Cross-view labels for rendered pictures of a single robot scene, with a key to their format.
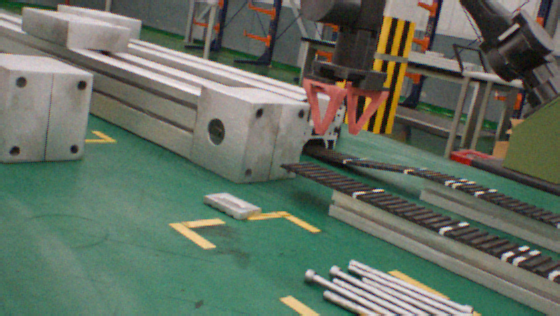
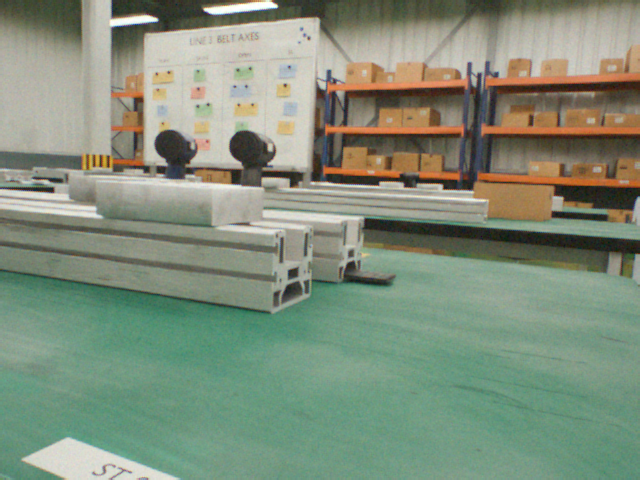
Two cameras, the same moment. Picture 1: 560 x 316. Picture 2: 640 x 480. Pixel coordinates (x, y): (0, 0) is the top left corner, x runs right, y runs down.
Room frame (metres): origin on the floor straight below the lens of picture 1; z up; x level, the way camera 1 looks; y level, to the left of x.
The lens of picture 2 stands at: (2.00, 0.39, 0.92)
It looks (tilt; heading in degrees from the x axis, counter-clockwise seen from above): 7 degrees down; 162
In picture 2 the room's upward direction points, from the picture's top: 3 degrees clockwise
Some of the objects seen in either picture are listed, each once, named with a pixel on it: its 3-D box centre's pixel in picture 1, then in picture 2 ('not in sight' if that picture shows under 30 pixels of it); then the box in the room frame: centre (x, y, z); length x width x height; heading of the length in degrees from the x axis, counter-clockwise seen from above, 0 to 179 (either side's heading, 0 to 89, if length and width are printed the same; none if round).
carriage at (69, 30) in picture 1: (73, 38); (129, 197); (1.03, 0.38, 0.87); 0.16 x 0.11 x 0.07; 49
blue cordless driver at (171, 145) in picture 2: not in sight; (180, 185); (0.81, 0.48, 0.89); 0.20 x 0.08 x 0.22; 162
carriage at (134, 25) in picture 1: (97, 28); (182, 212); (1.34, 0.44, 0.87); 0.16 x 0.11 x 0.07; 49
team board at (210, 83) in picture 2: not in sight; (223, 165); (-2.10, 0.99, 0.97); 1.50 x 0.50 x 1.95; 45
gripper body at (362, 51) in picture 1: (353, 54); not in sight; (0.88, -0.07, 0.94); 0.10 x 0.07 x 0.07; 138
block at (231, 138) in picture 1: (256, 132); not in sight; (0.74, 0.03, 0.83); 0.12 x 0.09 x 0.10; 139
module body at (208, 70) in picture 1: (161, 73); (32, 235); (1.17, 0.25, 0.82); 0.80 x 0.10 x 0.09; 49
